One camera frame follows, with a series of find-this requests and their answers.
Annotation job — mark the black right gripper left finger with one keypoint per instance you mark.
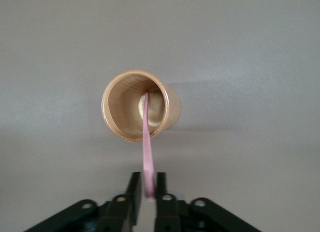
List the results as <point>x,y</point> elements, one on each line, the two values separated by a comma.
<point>120,214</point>

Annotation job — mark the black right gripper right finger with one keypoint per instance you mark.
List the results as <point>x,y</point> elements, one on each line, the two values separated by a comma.
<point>172,214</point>

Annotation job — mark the wooden cylindrical cup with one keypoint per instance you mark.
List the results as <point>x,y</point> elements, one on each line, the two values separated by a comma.
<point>120,104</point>

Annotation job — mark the brown table cover sheet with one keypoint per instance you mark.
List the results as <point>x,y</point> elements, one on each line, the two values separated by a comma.
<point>225,42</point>

